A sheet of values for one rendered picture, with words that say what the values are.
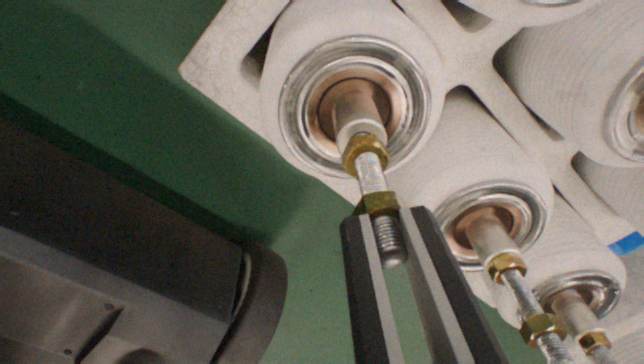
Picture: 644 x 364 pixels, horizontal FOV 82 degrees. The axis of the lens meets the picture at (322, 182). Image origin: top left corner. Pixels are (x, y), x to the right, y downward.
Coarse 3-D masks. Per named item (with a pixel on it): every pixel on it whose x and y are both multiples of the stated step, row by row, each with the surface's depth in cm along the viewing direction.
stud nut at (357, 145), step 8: (360, 136) 15; (368, 136) 15; (376, 136) 15; (352, 144) 14; (360, 144) 14; (368, 144) 14; (376, 144) 14; (344, 152) 15; (352, 152) 14; (360, 152) 14; (376, 152) 15; (384, 152) 15; (344, 160) 15; (352, 160) 15; (384, 160) 15; (352, 168) 15; (384, 168) 15; (352, 176) 15
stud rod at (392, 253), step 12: (360, 132) 16; (360, 156) 15; (372, 156) 14; (360, 168) 14; (372, 168) 14; (360, 180) 14; (372, 180) 13; (384, 180) 13; (360, 192) 13; (372, 192) 12; (384, 216) 11; (372, 228) 11; (384, 228) 11; (396, 228) 11; (384, 240) 11; (396, 240) 11; (384, 252) 10; (396, 252) 10; (384, 264) 11; (396, 264) 11
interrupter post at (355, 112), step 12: (348, 96) 18; (360, 96) 18; (336, 108) 18; (348, 108) 17; (360, 108) 16; (372, 108) 17; (336, 120) 17; (348, 120) 16; (360, 120) 16; (372, 120) 16; (336, 132) 16; (348, 132) 16; (372, 132) 16; (384, 132) 16; (384, 144) 16
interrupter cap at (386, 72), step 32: (320, 64) 17; (352, 64) 17; (384, 64) 17; (416, 64) 17; (288, 96) 17; (320, 96) 18; (384, 96) 18; (416, 96) 18; (288, 128) 19; (320, 128) 19; (384, 128) 19; (416, 128) 19; (320, 160) 20
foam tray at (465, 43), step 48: (240, 0) 22; (288, 0) 22; (432, 0) 22; (240, 48) 23; (480, 48) 24; (240, 96) 25; (480, 96) 26; (528, 144) 28; (576, 192) 31; (480, 288) 38
